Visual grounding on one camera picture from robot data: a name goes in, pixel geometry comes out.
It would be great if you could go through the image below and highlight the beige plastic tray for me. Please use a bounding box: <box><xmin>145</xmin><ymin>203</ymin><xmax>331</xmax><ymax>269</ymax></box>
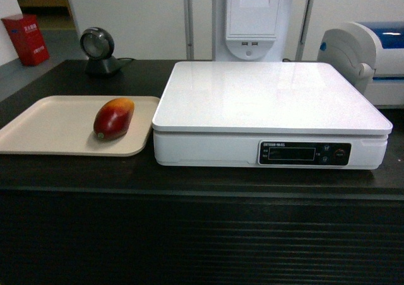
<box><xmin>1</xmin><ymin>96</ymin><xmax>160</xmax><ymax>157</ymax></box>

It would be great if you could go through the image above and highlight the black checkout counter cabinet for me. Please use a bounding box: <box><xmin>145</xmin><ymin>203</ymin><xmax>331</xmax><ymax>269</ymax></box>
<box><xmin>0</xmin><ymin>59</ymin><xmax>404</xmax><ymax>285</ymax></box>

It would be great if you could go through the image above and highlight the dark red mango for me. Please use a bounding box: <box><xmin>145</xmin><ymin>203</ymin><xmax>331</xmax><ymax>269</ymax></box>
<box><xmin>93</xmin><ymin>98</ymin><xmax>135</xmax><ymax>140</ymax></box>

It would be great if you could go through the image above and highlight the black barcode scanner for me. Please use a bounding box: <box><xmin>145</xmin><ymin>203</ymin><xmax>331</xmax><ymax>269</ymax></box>
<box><xmin>80</xmin><ymin>27</ymin><xmax>122</xmax><ymax>77</ymax></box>

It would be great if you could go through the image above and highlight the white blue label printer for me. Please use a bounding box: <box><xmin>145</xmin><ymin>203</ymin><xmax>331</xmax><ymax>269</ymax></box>
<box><xmin>317</xmin><ymin>21</ymin><xmax>403</xmax><ymax>108</ymax></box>

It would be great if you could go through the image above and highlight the white receipt printer kiosk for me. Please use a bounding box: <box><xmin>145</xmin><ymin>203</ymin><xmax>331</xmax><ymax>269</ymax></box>
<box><xmin>212</xmin><ymin>0</ymin><xmax>292</xmax><ymax>62</ymax></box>

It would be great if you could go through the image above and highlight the red fire extinguisher box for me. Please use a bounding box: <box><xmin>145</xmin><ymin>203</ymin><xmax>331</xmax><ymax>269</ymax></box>
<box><xmin>1</xmin><ymin>14</ymin><xmax>50</xmax><ymax>66</ymax></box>

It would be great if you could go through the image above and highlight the white checkout scale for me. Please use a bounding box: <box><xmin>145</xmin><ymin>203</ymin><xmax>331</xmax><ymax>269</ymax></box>
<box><xmin>152</xmin><ymin>62</ymin><xmax>393</xmax><ymax>170</ymax></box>

